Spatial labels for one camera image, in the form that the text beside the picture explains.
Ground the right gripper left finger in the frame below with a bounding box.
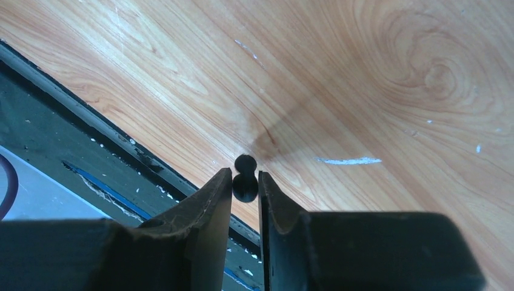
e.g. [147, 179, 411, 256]
[1, 168, 232, 290]

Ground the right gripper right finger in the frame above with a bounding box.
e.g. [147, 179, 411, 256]
[258, 172, 486, 290]

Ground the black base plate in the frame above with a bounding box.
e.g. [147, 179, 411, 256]
[0, 40, 266, 291]

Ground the black earbud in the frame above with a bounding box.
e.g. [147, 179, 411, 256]
[232, 154, 258, 203]

